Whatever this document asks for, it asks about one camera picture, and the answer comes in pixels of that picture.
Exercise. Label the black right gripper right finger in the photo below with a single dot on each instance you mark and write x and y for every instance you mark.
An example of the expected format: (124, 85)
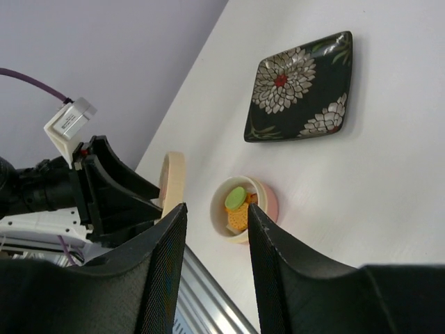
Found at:
(299, 290)

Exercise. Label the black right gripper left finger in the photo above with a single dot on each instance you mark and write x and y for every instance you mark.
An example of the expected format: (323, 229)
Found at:
(130, 289)

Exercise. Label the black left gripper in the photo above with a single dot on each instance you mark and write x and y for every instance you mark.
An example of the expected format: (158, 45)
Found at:
(43, 200)

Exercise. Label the cream round box lid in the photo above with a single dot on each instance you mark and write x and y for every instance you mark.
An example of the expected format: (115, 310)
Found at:
(171, 182)

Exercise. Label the orange round cracker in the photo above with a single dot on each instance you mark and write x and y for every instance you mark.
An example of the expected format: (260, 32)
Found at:
(238, 219)

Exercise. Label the red brown sushi snack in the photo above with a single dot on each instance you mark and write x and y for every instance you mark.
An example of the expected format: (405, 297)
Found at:
(251, 198)

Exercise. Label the green round cookie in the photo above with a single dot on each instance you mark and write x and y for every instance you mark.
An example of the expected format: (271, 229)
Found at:
(235, 198)

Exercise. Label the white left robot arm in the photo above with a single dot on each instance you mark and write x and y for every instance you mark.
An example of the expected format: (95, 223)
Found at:
(81, 180)

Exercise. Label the black floral square plate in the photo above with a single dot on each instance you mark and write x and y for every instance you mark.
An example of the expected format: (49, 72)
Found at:
(301, 92)

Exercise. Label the aluminium mounting rail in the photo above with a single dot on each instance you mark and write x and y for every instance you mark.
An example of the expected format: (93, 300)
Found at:
(202, 304)

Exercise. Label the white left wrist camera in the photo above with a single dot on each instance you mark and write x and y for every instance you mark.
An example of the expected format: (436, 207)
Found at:
(63, 129)

